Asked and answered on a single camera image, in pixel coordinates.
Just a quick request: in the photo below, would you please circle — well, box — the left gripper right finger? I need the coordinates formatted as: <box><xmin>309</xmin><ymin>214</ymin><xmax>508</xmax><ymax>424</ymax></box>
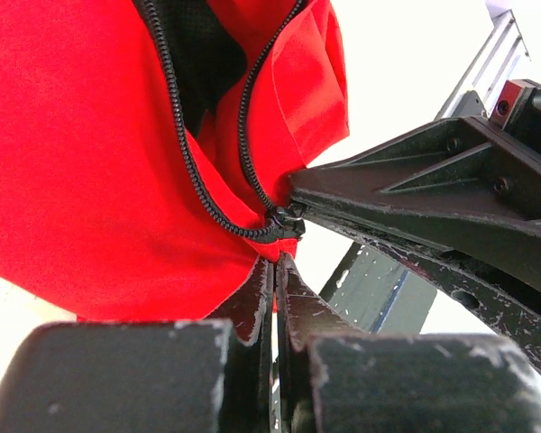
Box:
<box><xmin>277</xmin><ymin>253</ymin><xmax>541</xmax><ymax>432</ymax></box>

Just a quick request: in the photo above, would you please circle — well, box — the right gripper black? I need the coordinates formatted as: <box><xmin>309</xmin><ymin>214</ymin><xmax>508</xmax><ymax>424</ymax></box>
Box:
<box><xmin>290</xmin><ymin>79</ymin><xmax>541</xmax><ymax>292</ymax></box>

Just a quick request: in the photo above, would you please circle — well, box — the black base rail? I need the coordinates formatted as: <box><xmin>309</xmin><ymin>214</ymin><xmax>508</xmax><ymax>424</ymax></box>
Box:
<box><xmin>319</xmin><ymin>243</ymin><xmax>437</xmax><ymax>334</ymax></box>

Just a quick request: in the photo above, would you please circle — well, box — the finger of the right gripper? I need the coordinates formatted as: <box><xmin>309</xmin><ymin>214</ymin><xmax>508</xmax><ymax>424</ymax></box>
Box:
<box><xmin>307</xmin><ymin>211</ymin><xmax>541</xmax><ymax>374</ymax></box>

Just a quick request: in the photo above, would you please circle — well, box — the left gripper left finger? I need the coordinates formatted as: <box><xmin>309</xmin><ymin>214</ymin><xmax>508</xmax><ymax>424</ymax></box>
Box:
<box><xmin>0</xmin><ymin>259</ymin><xmax>274</xmax><ymax>432</ymax></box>

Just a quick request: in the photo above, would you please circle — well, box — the aluminium frame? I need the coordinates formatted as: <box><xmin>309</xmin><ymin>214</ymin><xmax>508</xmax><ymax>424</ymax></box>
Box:
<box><xmin>436</xmin><ymin>10</ymin><xmax>531</xmax><ymax>119</ymax></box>

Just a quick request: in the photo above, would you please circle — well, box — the red zip jacket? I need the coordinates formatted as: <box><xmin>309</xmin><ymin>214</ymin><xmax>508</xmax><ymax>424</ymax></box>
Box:
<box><xmin>0</xmin><ymin>1</ymin><xmax>349</xmax><ymax>321</ymax></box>

